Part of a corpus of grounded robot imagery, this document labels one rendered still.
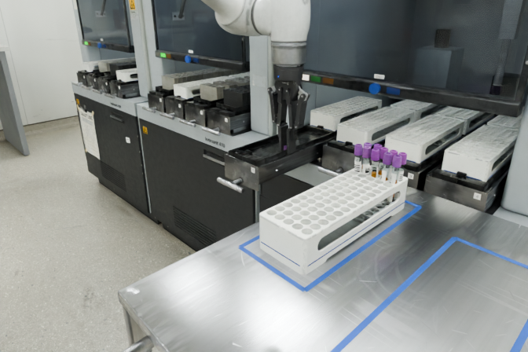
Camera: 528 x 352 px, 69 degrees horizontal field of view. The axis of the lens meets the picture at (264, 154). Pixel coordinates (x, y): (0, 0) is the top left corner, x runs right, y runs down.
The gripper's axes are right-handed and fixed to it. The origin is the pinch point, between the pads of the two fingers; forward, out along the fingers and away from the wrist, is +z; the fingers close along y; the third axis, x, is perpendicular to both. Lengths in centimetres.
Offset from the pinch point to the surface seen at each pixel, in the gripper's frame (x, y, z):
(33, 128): -20, 355, 78
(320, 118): -21.6, 5.1, -0.5
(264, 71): -20.2, 28.9, -12.9
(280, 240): 39, -33, -1
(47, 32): -51, 354, -12
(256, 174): 13.4, -1.6, 5.9
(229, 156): 13.5, 8.8, 3.7
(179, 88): -15, 75, -2
